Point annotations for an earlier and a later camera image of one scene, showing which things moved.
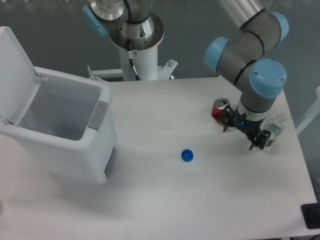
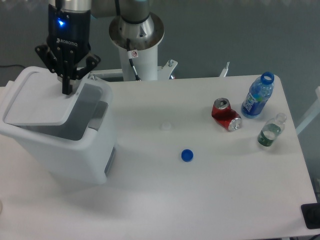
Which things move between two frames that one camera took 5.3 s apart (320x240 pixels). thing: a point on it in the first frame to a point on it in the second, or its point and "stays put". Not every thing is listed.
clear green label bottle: [276, 126] stays put
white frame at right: [312, 114] stays put
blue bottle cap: [187, 155] stays put
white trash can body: [68, 126] stays put
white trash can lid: [19, 78] to [38, 99]
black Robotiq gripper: [231, 117] to [67, 53]
